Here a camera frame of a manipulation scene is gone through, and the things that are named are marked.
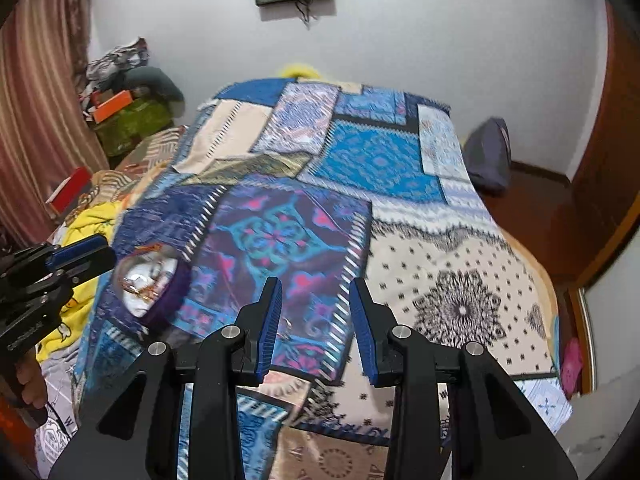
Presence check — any brown striped curtain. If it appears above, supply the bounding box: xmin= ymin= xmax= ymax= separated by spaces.
xmin=0 ymin=0 xmax=112 ymax=241

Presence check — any peach bedsheet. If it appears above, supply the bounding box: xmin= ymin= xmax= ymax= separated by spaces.
xmin=505 ymin=232 xmax=559 ymax=377

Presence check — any red and white box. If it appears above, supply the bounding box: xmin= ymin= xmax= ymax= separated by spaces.
xmin=46 ymin=167 xmax=94 ymax=214

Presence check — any striped orange blanket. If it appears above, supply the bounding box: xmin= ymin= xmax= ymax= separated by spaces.
xmin=87 ymin=127 xmax=189 ymax=202

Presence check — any purple heart-shaped tin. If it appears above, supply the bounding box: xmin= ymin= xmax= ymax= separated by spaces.
xmin=111 ymin=244 xmax=192 ymax=334

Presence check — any pile of clothes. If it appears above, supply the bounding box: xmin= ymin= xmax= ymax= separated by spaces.
xmin=82 ymin=37 xmax=151 ymax=106

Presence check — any person's left hand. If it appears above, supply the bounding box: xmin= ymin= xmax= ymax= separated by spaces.
xmin=14 ymin=355 xmax=50 ymax=410

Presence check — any white cartoon print cloth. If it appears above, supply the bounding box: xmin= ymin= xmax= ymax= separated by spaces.
xmin=34 ymin=350 xmax=97 ymax=479

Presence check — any brown wooden door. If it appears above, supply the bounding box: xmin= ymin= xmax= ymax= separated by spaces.
xmin=566 ymin=2 xmax=640 ymax=282

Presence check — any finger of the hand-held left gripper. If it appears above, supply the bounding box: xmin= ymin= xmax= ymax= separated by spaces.
xmin=44 ymin=234 xmax=109 ymax=268
xmin=50 ymin=247 xmax=118 ymax=289

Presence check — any orange beaded bracelet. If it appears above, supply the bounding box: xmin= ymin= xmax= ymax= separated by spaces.
xmin=120 ymin=280 xmax=167 ymax=304

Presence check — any blue patchwork blanket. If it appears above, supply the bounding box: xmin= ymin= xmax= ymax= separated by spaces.
xmin=70 ymin=77 xmax=574 ymax=480

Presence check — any orange box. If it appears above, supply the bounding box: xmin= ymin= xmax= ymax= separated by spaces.
xmin=92 ymin=90 xmax=136 ymax=124

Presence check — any hanging black cable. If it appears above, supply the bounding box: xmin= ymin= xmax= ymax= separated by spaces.
xmin=295 ymin=0 xmax=321 ymax=27

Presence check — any pink slipper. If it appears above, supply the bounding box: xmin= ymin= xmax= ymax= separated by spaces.
xmin=560 ymin=337 xmax=584 ymax=387

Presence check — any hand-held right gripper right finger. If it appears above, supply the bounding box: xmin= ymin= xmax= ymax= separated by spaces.
xmin=349 ymin=277 xmax=581 ymax=480

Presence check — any yellow fluffy object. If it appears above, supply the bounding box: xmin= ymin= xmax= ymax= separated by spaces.
xmin=277 ymin=62 xmax=327 ymax=82

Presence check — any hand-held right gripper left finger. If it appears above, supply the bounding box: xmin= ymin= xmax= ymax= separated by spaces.
xmin=47 ymin=276 xmax=284 ymax=480

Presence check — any grey cloth bundle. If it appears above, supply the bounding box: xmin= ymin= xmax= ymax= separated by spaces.
xmin=122 ymin=66 xmax=187 ymax=117

